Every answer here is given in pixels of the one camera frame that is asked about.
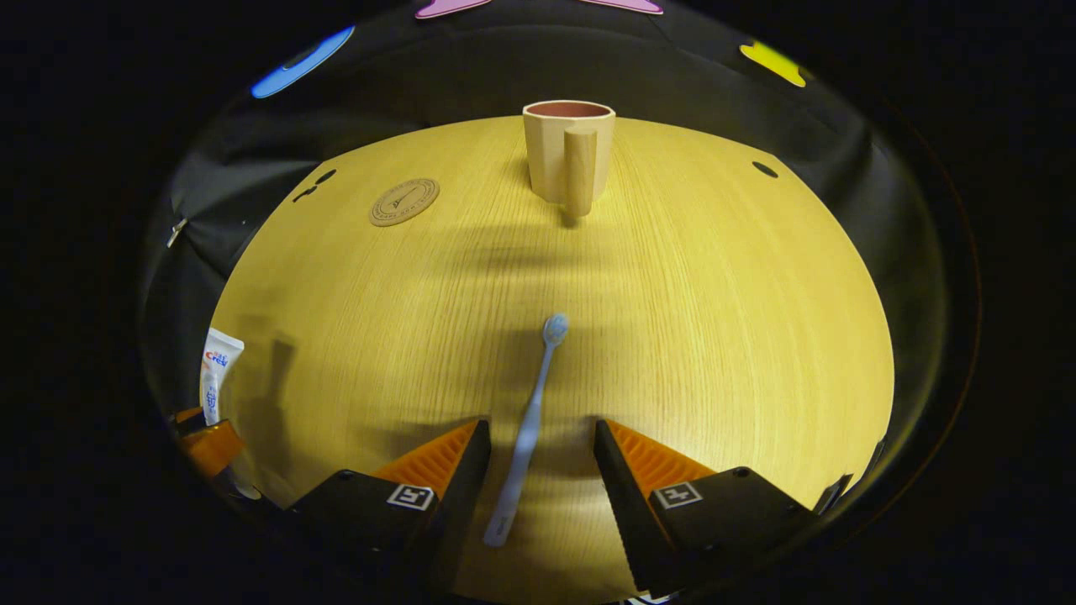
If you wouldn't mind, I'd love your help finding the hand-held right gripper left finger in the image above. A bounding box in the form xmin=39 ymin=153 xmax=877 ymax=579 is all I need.
xmin=286 ymin=418 xmax=493 ymax=589

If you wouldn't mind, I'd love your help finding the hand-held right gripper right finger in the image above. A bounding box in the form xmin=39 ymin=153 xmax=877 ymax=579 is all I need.
xmin=593 ymin=418 xmax=816 ymax=596

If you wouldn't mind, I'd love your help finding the white toothpaste tube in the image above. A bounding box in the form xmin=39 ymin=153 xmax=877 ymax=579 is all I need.
xmin=199 ymin=328 xmax=261 ymax=502

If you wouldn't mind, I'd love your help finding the light blue toothbrush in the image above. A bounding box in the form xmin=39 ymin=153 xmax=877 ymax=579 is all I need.
xmin=483 ymin=313 xmax=571 ymax=548

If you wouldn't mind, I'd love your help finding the round brown coaster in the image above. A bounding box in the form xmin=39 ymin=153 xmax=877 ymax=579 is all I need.
xmin=369 ymin=177 xmax=441 ymax=228

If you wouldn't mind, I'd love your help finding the beige cup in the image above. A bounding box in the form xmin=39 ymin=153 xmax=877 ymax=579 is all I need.
xmin=522 ymin=100 xmax=617 ymax=219

